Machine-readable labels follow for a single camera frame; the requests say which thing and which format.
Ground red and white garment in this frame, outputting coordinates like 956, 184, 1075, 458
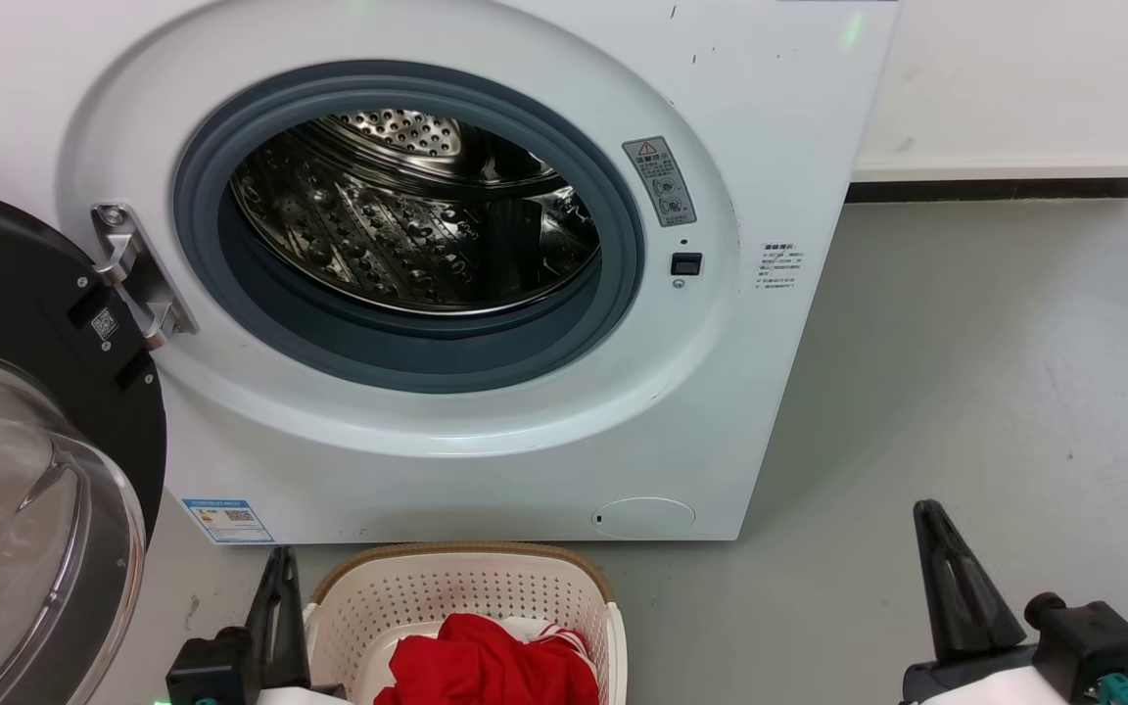
373, 612, 602, 705

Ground round white filter cover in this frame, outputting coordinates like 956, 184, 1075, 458
591, 496, 697, 541

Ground blue energy label sticker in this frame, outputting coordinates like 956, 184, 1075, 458
181, 498, 276, 544

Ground grey warning sticker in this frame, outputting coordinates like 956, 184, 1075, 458
622, 136, 697, 228

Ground white and black baseboard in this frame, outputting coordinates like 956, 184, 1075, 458
845, 150, 1128, 204

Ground cream perforated laundry basket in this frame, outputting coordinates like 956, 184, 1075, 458
302, 543, 629, 705

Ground grey rubber door gasket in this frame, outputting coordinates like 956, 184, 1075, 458
172, 61, 645, 395

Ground silver metal door hinge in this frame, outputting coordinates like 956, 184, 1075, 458
91, 203, 199, 351

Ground washing machine door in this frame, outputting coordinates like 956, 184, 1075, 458
0, 182, 168, 705

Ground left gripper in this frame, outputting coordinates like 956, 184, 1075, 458
246, 546, 352, 705

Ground small printed text label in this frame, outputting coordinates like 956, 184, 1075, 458
756, 241, 808, 293

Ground stainless steel washing machine drum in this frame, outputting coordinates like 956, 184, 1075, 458
229, 108, 604, 316

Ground white front-load washing machine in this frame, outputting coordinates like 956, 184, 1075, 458
0, 0, 903, 542

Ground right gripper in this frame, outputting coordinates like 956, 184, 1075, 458
902, 499, 1050, 705

